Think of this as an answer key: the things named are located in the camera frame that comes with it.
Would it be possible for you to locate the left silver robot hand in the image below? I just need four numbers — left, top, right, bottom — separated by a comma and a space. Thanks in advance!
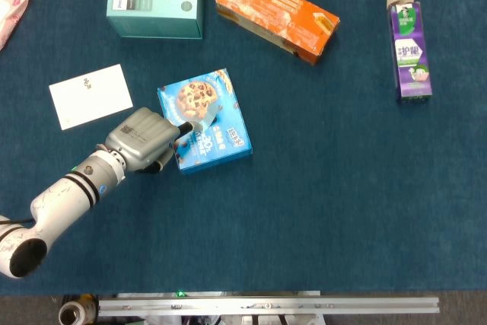
104, 107, 206, 174

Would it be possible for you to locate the blue chocolate cookie box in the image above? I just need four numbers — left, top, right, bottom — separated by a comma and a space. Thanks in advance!
157, 68, 253, 176

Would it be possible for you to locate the orange snack box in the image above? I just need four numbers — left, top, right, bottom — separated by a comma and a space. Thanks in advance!
215, 0, 341, 66

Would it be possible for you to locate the white paper card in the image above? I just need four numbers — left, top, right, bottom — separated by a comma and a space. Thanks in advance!
48, 63, 135, 132

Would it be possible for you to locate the dark blue felt tablecloth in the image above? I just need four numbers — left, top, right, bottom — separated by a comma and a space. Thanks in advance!
0, 0, 487, 298

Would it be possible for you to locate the pink white snack bag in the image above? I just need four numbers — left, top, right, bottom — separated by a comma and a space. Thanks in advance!
0, 0, 33, 52

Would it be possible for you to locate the purple milk carton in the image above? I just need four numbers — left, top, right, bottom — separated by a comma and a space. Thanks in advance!
386, 0, 434, 104

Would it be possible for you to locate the aluminium profile rail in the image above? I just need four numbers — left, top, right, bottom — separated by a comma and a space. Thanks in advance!
97, 295, 441, 317

